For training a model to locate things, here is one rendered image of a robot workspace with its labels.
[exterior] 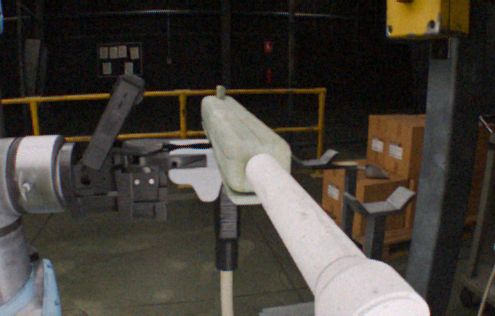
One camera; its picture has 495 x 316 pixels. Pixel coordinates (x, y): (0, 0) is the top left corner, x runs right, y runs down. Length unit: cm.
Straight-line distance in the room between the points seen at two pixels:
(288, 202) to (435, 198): 43
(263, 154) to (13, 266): 35
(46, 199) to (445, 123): 52
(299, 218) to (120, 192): 29
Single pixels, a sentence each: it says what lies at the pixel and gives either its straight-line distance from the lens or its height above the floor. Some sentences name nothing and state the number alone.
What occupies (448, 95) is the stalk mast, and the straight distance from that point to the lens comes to 57.
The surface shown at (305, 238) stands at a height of 118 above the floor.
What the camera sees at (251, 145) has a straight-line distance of 27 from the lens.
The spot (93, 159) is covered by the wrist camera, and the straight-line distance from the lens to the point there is 44.
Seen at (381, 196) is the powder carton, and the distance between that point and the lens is 263.
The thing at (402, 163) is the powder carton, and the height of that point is 60.
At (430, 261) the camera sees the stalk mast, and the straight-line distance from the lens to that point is 63.
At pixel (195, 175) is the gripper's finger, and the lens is 43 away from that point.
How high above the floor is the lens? 125
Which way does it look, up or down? 13 degrees down
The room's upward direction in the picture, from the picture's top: straight up
